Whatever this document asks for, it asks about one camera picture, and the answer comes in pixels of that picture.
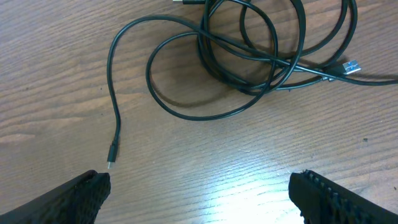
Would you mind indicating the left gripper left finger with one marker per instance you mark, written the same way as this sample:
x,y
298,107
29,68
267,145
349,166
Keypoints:
x,y
76,201

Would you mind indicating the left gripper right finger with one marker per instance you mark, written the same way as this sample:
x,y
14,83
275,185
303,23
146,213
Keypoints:
x,y
322,201

